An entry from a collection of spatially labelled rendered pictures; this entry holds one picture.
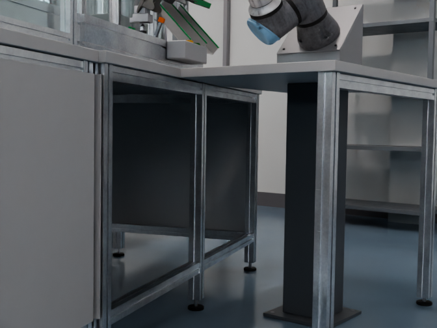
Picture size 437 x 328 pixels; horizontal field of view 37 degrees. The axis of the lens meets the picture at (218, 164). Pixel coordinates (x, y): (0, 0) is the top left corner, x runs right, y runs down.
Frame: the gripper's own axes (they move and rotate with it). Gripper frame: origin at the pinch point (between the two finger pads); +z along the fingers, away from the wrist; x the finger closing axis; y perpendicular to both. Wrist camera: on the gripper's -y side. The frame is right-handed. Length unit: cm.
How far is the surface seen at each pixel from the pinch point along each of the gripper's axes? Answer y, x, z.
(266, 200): 40, 323, 103
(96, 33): 27, -66, 2
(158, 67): 37, -43, 2
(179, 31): 8.6, 20.6, -0.3
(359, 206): 103, 234, 39
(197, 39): 11.9, 32.8, -1.1
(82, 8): -8.2, -20.4, 10.1
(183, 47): 30.1, -18.9, -3.1
